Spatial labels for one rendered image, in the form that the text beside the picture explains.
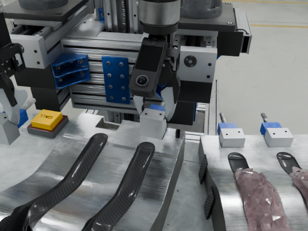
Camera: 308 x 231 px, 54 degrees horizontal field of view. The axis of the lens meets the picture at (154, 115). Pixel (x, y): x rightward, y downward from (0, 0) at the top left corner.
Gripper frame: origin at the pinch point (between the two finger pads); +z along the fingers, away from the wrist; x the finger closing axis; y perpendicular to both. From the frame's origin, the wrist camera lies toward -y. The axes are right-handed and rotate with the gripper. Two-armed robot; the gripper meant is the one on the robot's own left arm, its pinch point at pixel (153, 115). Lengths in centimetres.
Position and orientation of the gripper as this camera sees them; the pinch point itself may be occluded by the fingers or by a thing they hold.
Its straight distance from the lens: 65.6
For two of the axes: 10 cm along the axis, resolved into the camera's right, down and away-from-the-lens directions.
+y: 2.8, -5.6, 7.8
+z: -0.1, 8.1, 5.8
